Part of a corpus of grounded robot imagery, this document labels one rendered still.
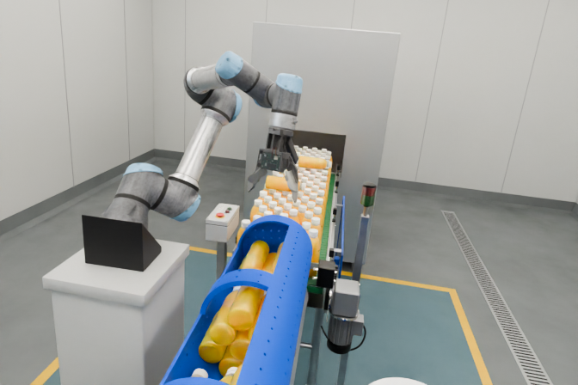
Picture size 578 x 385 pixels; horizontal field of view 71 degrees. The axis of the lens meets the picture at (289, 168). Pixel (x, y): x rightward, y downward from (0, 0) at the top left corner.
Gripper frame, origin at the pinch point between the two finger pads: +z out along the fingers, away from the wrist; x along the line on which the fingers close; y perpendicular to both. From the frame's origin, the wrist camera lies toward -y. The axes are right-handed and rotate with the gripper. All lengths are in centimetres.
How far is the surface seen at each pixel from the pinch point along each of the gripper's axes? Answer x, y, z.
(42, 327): -169, -81, 129
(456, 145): 68, -484, -48
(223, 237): -37, -48, 30
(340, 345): 19, -68, 69
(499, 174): 130, -503, -20
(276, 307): 11.4, 13.4, 25.2
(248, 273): -0.4, 7.2, 21.2
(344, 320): 19, -63, 56
